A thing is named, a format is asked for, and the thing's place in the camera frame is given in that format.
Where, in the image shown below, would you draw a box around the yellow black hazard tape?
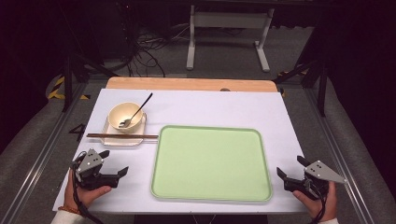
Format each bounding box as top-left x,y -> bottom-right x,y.
47,76 -> 92,101

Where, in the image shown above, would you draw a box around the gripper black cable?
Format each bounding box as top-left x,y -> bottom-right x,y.
306,181 -> 332,224
70,160 -> 106,224

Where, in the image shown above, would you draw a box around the person's right hand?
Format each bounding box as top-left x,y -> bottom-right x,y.
292,181 -> 338,222

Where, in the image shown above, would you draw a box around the person's left hand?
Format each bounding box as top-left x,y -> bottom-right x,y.
64,169 -> 113,210

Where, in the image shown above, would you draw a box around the white table mat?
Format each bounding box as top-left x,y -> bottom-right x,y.
52,88 -> 307,215

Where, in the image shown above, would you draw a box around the light green tray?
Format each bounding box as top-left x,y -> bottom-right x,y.
150,124 -> 274,202

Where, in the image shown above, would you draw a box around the black-handled metal fork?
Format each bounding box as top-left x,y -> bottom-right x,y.
118,92 -> 154,129

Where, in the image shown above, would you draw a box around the aluminium floor rail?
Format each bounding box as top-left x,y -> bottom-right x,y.
303,88 -> 376,224
0,82 -> 91,224

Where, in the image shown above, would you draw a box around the black floor cables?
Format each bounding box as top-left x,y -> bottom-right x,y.
115,3 -> 194,78

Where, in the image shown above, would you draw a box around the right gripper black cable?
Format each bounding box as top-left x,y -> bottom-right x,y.
306,181 -> 332,224

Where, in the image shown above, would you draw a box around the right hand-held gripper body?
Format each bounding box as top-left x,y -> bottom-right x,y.
283,160 -> 347,201

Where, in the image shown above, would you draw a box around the orange bead bracelet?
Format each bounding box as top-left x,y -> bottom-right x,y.
57,204 -> 82,217

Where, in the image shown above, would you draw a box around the white metal stand frame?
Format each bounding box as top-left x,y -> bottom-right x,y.
186,4 -> 276,73

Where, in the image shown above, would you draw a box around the cream bowl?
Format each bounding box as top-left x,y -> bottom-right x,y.
107,101 -> 145,134

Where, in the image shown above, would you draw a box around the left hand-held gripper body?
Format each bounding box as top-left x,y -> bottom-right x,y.
70,148 -> 120,191

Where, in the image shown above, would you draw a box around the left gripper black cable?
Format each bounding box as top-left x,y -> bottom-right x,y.
70,160 -> 106,224

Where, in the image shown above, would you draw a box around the black metal stand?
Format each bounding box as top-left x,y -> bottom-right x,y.
274,59 -> 329,118
60,52 -> 120,114

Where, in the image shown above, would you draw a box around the white square plate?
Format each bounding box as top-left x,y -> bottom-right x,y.
100,112 -> 148,147

